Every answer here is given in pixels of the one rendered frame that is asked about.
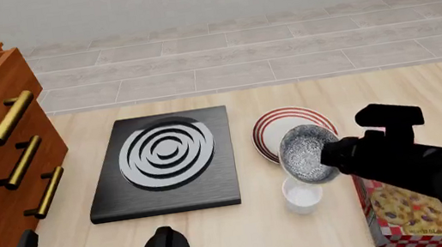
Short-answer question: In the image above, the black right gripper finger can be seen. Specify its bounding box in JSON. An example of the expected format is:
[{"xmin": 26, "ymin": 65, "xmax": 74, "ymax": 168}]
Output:
[{"xmin": 317, "ymin": 135, "xmax": 363, "ymax": 179}]

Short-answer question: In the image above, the black patterned bowl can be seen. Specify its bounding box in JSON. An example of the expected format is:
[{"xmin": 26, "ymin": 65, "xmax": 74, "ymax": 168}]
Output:
[{"xmin": 274, "ymin": 118, "xmax": 348, "ymax": 191}]

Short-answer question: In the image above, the white ramekin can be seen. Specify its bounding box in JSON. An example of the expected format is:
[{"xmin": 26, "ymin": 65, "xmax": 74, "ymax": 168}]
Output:
[{"xmin": 279, "ymin": 172, "xmax": 327, "ymax": 219}]

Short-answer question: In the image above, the white plate with red rings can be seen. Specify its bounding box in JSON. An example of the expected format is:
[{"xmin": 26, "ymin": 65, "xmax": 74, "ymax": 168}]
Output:
[{"xmin": 248, "ymin": 99, "xmax": 342, "ymax": 170}]

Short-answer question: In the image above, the flat black stove plate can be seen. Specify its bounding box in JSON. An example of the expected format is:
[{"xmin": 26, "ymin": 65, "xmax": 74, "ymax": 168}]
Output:
[{"xmin": 76, "ymin": 105, "xmax": 244, "ymax": 226}]

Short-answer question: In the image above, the printed cookie box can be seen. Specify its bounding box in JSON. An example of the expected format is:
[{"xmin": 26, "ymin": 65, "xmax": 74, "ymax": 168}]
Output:
[{"xmin": 350, "ymin": 161, "xmax": 442, "ymax": 247}]

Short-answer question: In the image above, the brass drawer handle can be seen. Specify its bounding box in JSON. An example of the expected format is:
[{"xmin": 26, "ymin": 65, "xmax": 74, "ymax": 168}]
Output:
[
  {"xmin": 17, "ymin": 165, "xmax": 72, "ymax": 223},
  {"xmin": 0, "ymin": 133, "xmax": 50, "ymax": 194},
  {"xmin": 0, "ymin": 88, "xmax": 41, "ymax": 147}
]

